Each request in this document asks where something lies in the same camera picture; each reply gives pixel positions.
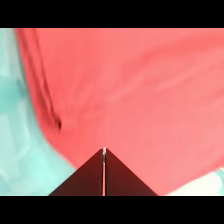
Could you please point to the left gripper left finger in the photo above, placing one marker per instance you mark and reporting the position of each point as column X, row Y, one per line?
column 87, row 180

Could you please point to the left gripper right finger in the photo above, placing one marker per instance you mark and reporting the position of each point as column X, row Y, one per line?
column 124, row 180

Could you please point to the red T-shirt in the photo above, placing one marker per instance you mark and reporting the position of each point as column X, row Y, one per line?
column 133, row 93

